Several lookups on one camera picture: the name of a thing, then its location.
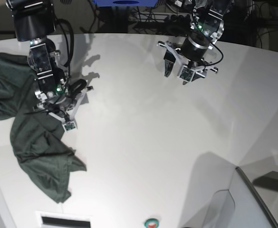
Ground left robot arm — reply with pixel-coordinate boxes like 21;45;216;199
157;0;232;84

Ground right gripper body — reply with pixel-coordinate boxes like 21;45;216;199
28;38;70;111

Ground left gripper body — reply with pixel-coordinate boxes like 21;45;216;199
181;34;210;61

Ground red green emergency button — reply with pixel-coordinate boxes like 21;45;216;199
144;218;159;228

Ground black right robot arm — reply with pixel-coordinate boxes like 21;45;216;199
6;0;74;111

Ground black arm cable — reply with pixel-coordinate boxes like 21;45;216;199
54;19;75;72

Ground blue box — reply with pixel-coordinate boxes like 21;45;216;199
92;0;157;7

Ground dark green t-shirt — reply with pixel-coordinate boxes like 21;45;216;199
0;53;86;203

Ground black power strip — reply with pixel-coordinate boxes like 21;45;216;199
169;14;192;24

